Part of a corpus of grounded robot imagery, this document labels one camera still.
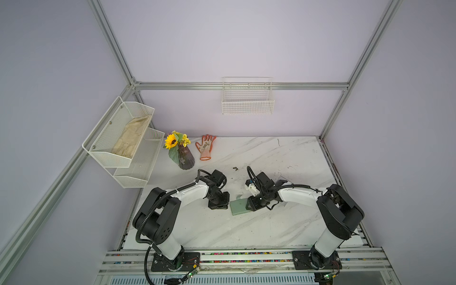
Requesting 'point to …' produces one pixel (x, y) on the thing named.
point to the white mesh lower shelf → (137, 174)
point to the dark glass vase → (186, 157)
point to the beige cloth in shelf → (127, 142)
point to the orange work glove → (206, 146)
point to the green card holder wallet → (238, 206)
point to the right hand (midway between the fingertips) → (246, 208)
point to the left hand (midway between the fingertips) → (227, 208)
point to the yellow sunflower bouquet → (174, 139)
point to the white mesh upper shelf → (114, 140)
